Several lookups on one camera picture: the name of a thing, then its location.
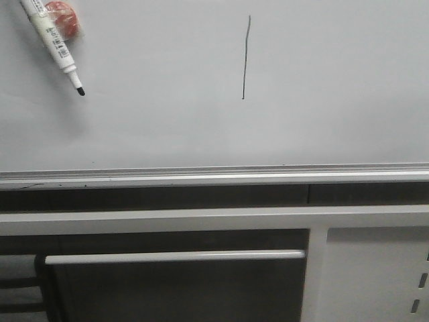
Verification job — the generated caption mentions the white whiteboard marker pen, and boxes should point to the white whiteboard marker pen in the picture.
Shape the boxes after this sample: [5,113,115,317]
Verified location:
[20,0,85,96]

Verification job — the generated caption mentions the aluminium whiteboard tray rail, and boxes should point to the aluminium whiteboard tray rail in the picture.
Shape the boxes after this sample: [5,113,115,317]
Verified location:
[1,162,428,191]

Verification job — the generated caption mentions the white whiteboard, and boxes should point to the white whiteboard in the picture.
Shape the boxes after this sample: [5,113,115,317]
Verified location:
[1,1,428,172]

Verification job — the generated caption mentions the white desk frame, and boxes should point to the white desk frame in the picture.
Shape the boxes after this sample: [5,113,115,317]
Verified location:
[1,205,428,321]

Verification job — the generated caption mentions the red round magnet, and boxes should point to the red round magnet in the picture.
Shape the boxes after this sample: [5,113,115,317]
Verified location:
[44,1,82,41]

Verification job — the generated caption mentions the grey chair backrest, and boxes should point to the grey chair backrest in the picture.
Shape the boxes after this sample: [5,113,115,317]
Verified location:
[44,250,306,321]

